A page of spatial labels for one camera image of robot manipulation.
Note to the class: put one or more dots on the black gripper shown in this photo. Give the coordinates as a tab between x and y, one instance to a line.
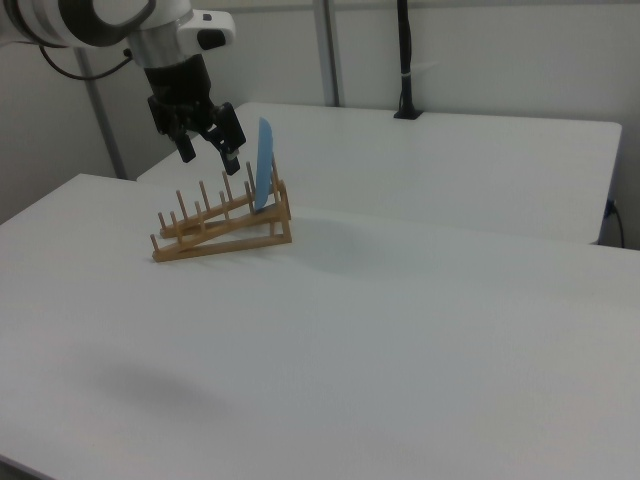
177	90

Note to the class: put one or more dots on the blue plastic plate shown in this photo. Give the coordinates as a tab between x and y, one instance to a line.
262	165

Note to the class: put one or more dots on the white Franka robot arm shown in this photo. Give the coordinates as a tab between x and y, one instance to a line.
50	20

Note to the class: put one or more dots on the wooden plate rack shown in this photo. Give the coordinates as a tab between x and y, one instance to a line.
225	247

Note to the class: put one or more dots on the white adjoining table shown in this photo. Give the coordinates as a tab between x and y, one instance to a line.
450	165

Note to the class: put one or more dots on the grey partition frame post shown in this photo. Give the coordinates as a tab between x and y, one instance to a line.
105	125
330	50

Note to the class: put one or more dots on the black camera pole with tie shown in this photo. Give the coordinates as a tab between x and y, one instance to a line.
406	50

